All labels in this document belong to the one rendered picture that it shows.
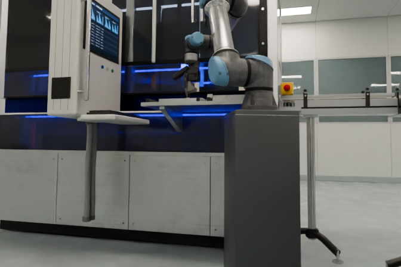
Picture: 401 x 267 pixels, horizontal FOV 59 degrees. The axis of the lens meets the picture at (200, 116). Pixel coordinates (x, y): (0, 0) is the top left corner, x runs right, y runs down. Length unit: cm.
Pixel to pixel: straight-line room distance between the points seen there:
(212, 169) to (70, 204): 103
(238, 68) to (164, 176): 112
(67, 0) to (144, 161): 107
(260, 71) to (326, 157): 543
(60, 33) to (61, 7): 14
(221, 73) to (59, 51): 101
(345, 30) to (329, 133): 191
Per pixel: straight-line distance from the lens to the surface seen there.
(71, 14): 209
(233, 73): 140
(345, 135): 683
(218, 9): 161
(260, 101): 141
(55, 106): 203
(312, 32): 709
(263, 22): 230
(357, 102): 232
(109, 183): 249
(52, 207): 275
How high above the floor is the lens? 66
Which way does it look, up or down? 4 degrees up
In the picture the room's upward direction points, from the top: 1 degrees clockwise
